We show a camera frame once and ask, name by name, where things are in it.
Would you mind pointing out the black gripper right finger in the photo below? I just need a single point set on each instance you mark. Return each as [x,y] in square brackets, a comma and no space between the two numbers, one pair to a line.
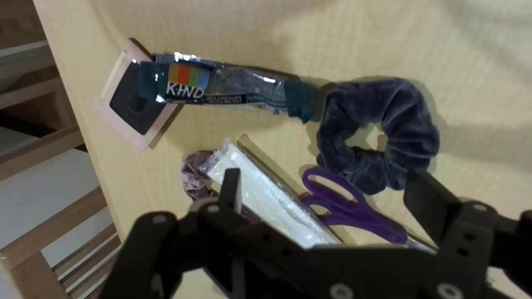
[476,255]

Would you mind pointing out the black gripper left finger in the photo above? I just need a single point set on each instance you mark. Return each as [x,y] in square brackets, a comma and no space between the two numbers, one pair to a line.
[221,260]

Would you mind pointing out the maroon patterned scrunchie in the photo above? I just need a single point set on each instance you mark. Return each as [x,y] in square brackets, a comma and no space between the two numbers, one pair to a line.
[193,175]

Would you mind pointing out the dark blue velvet scrunchie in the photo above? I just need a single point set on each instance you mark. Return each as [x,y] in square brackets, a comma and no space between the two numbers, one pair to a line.
[399,127]

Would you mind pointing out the KIND snack bar wrapper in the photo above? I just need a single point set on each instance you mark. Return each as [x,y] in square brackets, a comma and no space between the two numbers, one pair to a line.
[233,92]

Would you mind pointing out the pink framed small device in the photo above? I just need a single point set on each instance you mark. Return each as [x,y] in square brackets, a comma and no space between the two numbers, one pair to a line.
[130,113]

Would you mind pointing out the wooden slat back chair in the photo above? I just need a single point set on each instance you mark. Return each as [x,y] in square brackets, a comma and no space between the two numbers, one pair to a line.
[44,233]

